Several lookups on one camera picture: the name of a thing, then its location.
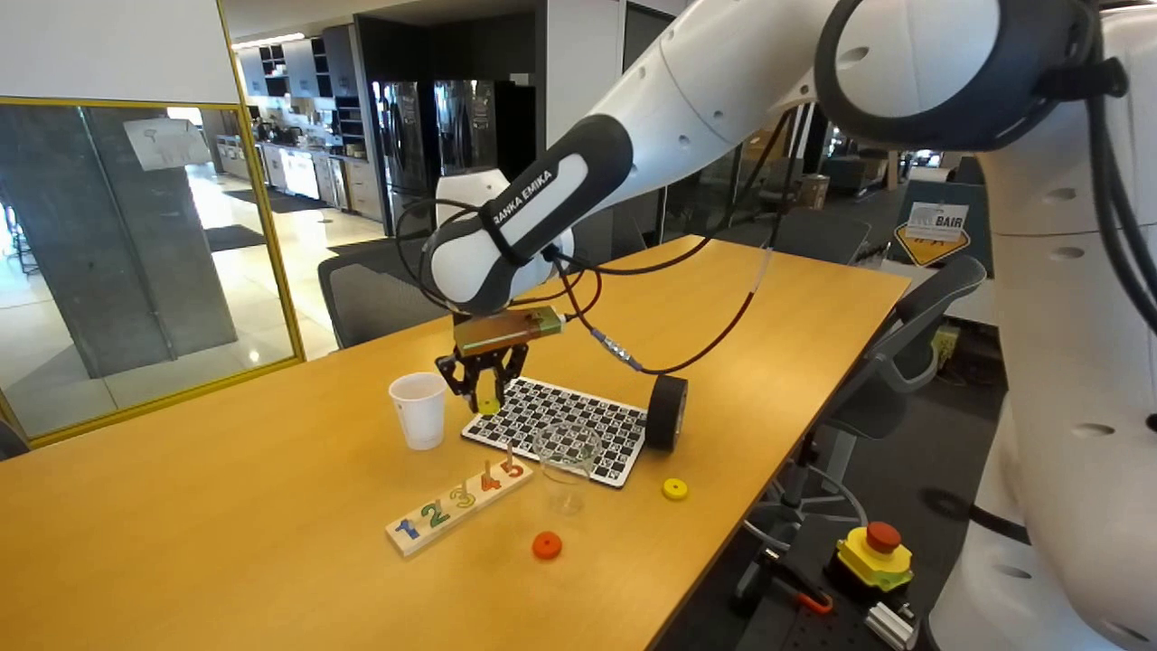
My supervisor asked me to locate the office chair right side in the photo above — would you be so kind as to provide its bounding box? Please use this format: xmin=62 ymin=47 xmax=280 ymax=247
xmin=831 ymin=255 xmax=987 ymax=437

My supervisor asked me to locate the yellow emergency stop button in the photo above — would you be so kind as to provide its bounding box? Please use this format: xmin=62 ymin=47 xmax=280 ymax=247
xmin=836 ymin=521 xmax=915 ymax=594

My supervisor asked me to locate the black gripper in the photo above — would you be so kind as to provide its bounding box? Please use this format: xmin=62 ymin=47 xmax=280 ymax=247
xmin=433 ymin=345 xmax=528 ymax=409

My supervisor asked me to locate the orange disc front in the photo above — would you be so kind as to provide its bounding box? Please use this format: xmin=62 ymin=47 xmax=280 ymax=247
xmin=532 ymin=532 xmax=563 ymax=559

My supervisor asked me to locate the black white calibration board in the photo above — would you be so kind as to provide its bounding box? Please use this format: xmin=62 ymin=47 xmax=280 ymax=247
xmin=462 ymin=375 xmax=649 ymax=489

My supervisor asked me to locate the yellow disc table edge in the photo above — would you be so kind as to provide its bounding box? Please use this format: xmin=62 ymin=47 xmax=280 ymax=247
xmin=662 ymin=477 xmax=691 ymax=504

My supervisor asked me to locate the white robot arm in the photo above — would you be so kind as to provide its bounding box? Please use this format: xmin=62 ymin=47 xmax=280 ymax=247
xmin=422 ymin=0 xmax=1157 ymax=651

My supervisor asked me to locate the wooden number puzzle board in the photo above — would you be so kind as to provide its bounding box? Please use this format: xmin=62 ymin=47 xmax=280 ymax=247
xmin=387 ymin=456 xmax=532 ymax=556

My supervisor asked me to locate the black tape roll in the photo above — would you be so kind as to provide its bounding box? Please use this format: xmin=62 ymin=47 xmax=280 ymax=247
xmin=645 ymin=375 xmax=687 ymax=452

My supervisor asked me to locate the transparent plastic cup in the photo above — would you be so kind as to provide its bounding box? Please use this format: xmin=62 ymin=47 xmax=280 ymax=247
xmin=538 ymin=458 xmax=587 ymax=521

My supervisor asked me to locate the dark grey office chair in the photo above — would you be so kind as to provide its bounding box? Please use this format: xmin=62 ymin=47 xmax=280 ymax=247
xmin=319 ymin=237 xmax=442 ymax=347

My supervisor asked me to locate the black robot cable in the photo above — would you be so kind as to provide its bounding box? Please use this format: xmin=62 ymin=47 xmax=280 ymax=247
xmin=538 ymin=106 xmax=807 ymax=378

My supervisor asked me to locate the white foam cup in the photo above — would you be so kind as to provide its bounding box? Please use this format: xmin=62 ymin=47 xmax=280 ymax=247
xmin=387 ymin=372 xmax=446 ymax=452

